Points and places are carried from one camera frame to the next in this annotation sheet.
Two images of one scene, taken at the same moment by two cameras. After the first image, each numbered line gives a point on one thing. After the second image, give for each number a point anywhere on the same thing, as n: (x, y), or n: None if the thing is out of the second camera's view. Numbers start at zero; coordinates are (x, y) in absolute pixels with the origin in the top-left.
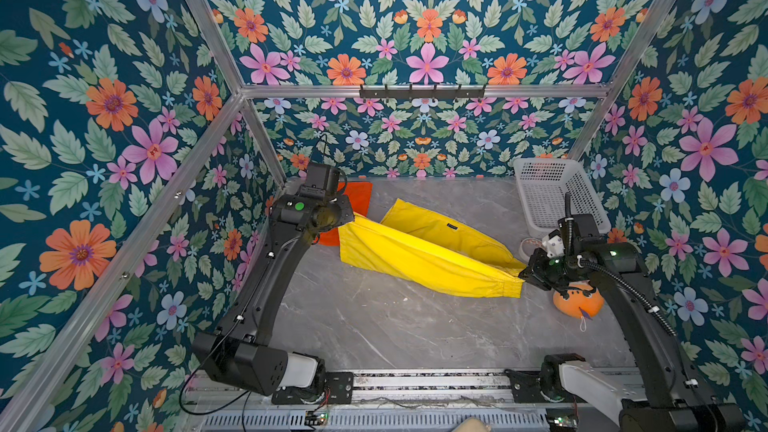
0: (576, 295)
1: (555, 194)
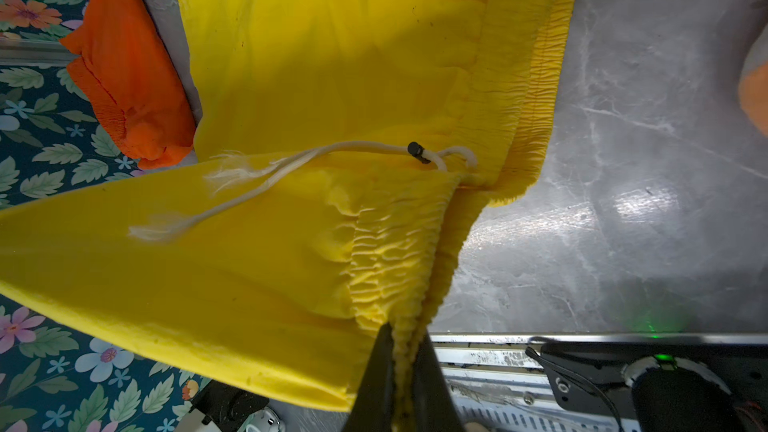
0: (753, 90)
1: None
